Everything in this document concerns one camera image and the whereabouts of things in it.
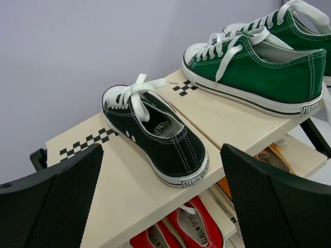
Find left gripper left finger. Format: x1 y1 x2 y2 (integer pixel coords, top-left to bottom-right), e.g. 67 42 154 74
1 144 103 247

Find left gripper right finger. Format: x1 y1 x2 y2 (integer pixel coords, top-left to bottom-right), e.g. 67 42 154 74
220 144 330 247

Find black sneaker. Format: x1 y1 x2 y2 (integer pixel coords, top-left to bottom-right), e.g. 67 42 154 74
101 73 209 188

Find green sneaker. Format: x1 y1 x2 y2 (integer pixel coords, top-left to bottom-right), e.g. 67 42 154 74
182 27 330 118
223 1 330 89

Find beige black shoe shelf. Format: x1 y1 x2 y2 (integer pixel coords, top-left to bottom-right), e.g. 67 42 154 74
46 70 327 247

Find right yellow sneaker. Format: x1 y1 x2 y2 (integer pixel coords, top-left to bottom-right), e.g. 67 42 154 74
254 143 295 175

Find yellow sneaker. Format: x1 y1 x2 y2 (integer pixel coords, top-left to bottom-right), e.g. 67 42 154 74
217 177 232 201
254 143 295 175

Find left yellow sneaker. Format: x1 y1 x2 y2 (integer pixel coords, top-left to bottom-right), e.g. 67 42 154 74
217 177 232 201

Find right red sneaker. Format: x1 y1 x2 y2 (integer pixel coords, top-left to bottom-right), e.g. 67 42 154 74
167 196 226 248

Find red sneaker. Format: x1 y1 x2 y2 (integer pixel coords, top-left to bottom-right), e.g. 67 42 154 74
167 196 226 248
129 221 182 248

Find left red sneaker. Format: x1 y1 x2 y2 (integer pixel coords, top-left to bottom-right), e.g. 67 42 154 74
129 221 182 248

